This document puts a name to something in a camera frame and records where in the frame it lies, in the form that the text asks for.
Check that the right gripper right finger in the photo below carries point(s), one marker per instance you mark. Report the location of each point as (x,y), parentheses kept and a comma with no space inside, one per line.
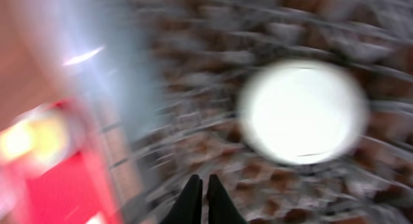
(221,209)

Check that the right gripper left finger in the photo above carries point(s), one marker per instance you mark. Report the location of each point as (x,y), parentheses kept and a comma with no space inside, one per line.
(187,208)

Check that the green bowl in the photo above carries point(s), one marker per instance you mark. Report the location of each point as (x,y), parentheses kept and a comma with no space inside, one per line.
(302,112)
(29,166)

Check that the yellow plastic cup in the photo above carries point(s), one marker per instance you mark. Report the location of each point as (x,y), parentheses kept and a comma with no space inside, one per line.
(43,139)

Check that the grey dishwasher rack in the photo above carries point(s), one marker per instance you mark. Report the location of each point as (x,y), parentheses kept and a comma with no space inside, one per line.
(184,63)

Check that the red serving tray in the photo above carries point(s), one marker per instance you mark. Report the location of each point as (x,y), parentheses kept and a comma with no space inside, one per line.
(78,190)

